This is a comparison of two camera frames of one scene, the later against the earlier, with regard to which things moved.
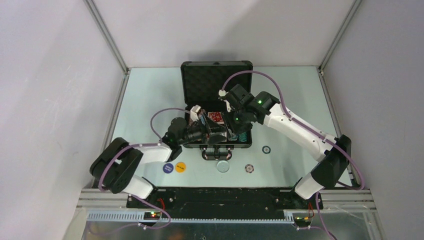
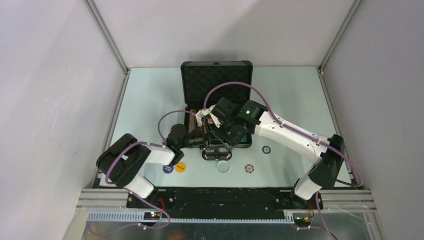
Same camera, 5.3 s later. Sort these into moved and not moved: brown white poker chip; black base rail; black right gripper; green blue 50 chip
Moved: black right gripper
Not moved: brown white poker chip; green blue 50 chip; black base rail
